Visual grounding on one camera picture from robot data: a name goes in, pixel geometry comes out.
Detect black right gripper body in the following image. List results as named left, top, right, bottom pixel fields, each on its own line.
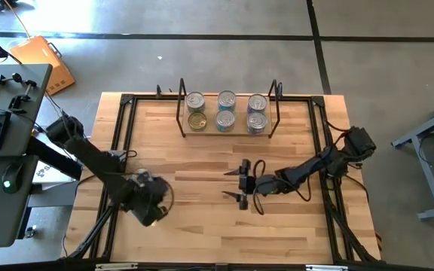
left=238, top=158, right=258, bottom=211

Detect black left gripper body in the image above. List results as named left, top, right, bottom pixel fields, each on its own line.
left=124, top=178, right=172, bottom=227

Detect light blue yellowfin tuna can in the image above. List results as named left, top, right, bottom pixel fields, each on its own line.
left=216, top=89, right=237, bottom=112
left=215, top=109, right=237, bottom=133

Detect dark blue tuna can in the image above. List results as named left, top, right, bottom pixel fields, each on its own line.
left=246, top=111, right=268, bottom=135
left=246, top=93, right=269, bottom=115

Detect white box with logo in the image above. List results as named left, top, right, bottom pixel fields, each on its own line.
left=32, top=160, right=82, bottom=186

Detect black computer mouse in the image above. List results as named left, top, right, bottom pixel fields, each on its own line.
left=1, top=161, right=25, bottom=195

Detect orange equipment case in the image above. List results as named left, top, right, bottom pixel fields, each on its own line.
left=8, top=35, right=76, bottom=96

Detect grey metal stand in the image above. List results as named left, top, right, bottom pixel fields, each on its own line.
left=390, top=93, right=434, bottom=222

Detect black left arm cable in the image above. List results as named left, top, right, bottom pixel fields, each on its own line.
left=124, top=149, right=176, bottom=214

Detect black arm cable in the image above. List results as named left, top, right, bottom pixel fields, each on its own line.
left=124, top=149, right=176, bottom=214
left=252, top=159, right=312, bottom=216

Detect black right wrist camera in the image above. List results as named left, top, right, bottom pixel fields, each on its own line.
left=255, top=174, right=280, bottom=196

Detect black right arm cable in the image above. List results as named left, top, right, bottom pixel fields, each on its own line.
left=252, top=159, right=312, bottom=216

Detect black wire rack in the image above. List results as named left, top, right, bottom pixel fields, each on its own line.
left=175, top=78, right=283, bottom=139

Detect silver metal bracket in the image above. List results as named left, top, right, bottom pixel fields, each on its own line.
left=95, top=262, right=139, bottom=271
left=306, top=264, right=348, bottom=271

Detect black aluminium table frame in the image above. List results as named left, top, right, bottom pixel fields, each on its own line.
left=66, top=93, right=382, bottom=264

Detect yellow cable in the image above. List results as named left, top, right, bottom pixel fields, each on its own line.
left=4, top=0, right=32, bottom=38

